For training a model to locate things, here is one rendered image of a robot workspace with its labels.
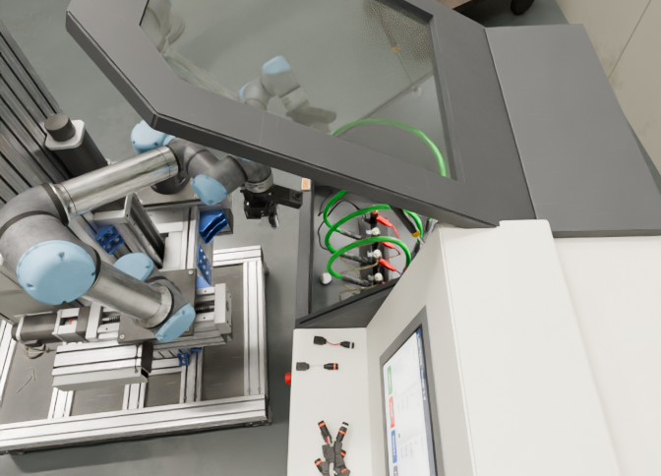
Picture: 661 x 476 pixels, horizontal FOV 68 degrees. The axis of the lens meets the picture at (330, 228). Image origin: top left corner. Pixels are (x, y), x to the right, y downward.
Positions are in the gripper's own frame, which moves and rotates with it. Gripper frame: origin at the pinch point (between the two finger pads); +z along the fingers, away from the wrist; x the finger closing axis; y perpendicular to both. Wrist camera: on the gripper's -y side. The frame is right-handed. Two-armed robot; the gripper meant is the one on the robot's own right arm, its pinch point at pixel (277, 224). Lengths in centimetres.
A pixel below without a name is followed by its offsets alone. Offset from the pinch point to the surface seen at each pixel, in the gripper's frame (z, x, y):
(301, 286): 25.3, 7.5, -4.8
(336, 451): 19, 58, -16
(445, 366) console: -29, 51, -38
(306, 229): 25.2, -14.5, -5.8
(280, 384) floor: 120, 13, 14
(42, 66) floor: 120, -231, 212
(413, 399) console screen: -13, 53, -33
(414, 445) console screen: -12, 61, -33
